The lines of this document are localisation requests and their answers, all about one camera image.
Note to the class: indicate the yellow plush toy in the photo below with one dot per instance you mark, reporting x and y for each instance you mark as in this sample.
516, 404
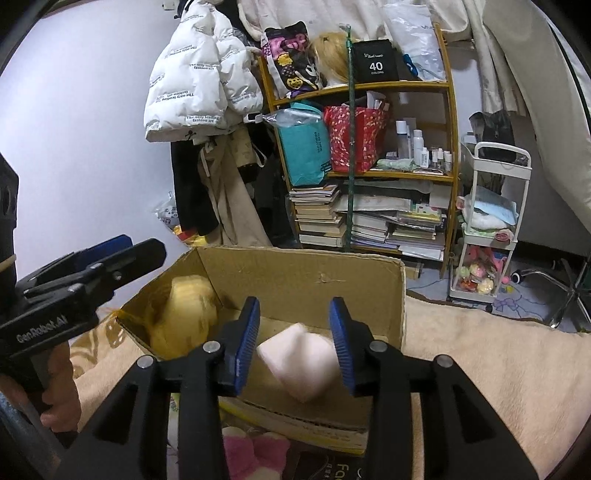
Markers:
184, 318

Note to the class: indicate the pile of books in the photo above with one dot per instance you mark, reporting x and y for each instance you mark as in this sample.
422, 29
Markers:
318, 217

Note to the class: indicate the wooden shelf unit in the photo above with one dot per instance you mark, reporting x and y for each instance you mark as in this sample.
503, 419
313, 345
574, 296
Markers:
369, 86

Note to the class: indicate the office chair base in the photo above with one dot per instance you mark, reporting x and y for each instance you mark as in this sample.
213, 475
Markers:
568, 295

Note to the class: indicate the pale pink plush cushion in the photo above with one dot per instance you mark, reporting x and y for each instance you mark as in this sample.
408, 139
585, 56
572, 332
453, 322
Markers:
295, 364

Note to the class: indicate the yellow snack packet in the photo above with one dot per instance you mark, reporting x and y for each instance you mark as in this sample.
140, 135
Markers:
191, 241

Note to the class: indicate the colourful small toys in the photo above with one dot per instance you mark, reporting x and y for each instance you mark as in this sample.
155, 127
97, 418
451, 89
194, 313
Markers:
478, 277

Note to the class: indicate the white plastic bag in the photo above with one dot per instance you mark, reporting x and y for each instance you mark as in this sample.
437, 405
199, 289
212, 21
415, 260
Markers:
411, 32

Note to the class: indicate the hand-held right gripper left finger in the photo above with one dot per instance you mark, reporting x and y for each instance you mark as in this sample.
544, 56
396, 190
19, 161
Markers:
244, 346

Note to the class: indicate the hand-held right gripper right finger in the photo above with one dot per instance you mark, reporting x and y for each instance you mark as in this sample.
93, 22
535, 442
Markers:
339, 346

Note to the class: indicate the black magazine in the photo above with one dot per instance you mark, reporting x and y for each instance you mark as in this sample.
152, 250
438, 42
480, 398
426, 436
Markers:
323, 466

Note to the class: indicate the light green pouch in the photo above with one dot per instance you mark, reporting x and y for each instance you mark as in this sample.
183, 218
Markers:
395, 164

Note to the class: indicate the printed cardboard box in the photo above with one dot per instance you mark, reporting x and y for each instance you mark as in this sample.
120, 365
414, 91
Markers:
286, 277

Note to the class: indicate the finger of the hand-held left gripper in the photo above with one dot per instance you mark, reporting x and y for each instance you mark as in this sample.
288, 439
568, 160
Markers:
108, 244
134, 258

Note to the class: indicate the cream hanging cloth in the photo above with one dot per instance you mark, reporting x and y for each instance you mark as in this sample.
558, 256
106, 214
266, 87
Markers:
323, 14

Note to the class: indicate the red gift bag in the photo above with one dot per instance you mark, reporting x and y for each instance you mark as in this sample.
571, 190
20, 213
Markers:
339, 143

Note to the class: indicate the colourful printed tote bag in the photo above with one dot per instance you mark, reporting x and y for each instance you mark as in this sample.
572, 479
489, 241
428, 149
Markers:
286, 60

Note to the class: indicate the lavender floral cloth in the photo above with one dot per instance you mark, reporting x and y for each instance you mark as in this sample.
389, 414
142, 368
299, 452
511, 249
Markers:
517, 307

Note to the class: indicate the beige printed blanket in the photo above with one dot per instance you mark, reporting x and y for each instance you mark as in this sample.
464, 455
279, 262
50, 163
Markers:
485, 350

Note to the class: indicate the teal paper bag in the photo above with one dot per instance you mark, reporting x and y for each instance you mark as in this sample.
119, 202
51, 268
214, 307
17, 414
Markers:
302, 147

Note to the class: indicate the green pole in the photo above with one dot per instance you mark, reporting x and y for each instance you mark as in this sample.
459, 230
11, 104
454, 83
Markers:
352, 138

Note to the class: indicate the pink plush bear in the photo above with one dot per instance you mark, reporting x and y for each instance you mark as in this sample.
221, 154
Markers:
249, 454

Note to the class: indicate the blue and white cloth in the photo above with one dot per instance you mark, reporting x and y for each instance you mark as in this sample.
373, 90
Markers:
489, 210

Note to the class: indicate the blond wig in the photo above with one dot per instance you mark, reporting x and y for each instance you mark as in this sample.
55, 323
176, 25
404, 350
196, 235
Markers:
330, 60

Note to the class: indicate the black hanging garment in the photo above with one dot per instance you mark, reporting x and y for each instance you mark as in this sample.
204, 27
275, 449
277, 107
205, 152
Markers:
270, 194
189, 194

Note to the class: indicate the person's left hand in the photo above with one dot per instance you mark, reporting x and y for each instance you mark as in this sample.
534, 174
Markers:
62, 397

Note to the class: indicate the white rolling cart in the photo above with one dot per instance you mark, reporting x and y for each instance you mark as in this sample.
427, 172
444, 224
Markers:
524, 194

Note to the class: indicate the white puffer jacket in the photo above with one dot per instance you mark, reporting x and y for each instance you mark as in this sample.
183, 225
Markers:
194, 83

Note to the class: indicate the beige curtain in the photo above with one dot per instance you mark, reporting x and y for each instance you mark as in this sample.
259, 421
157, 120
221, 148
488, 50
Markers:
503, 69

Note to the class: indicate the beige trench coat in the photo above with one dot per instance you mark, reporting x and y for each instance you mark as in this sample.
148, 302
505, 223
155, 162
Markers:
226, 198

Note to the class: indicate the dark bag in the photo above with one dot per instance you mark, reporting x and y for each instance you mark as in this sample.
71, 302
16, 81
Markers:
494, 134

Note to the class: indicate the clear printed snack bag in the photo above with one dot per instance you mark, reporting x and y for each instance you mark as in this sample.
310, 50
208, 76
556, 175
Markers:
167, 212

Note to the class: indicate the black box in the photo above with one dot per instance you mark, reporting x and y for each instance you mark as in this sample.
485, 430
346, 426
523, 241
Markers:
374, 64

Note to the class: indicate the group of cosmetic bottles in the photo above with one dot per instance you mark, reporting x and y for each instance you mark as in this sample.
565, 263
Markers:
418, 147

